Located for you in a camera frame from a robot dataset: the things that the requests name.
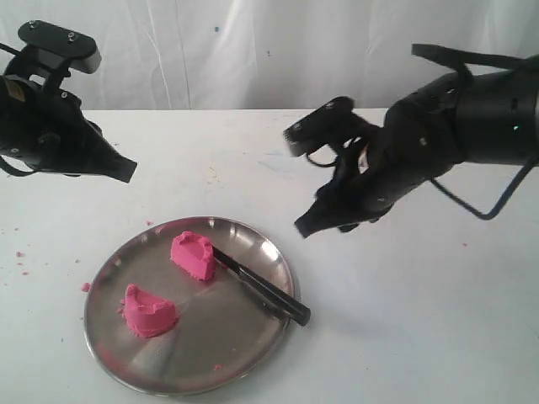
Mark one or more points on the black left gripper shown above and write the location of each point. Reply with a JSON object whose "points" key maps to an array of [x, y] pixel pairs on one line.
{"points": [[42, 125]]}

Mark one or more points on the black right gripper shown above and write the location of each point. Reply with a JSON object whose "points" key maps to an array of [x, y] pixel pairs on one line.
{"points": [[415, 144]]}

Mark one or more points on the black kitchen knife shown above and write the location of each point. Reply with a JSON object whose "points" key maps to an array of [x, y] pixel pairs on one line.
{"points": [[293, 308]]}

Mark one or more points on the pink clay lump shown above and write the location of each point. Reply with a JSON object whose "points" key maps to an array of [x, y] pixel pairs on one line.
{"points": [[194, 254], [147, 315]]}

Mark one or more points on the round stainless steel plate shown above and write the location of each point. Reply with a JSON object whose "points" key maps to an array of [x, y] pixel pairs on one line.
{"points": [[224, 328]]}

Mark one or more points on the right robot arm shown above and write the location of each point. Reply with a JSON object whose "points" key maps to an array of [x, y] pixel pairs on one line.
{"points": [[459, 117]]}

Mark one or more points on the white backdrop curtain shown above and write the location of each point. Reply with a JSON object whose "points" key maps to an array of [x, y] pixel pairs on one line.
{"points": [[271, 54]]}

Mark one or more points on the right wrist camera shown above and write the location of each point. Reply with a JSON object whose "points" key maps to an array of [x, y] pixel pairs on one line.
{"points": [[333, 125]]}

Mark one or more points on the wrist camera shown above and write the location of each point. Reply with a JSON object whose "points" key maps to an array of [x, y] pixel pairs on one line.
{"points": [[51, 52], [333, 125]]}

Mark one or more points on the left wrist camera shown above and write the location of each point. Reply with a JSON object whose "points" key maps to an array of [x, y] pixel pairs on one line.
{"points": [[51, 52]]}

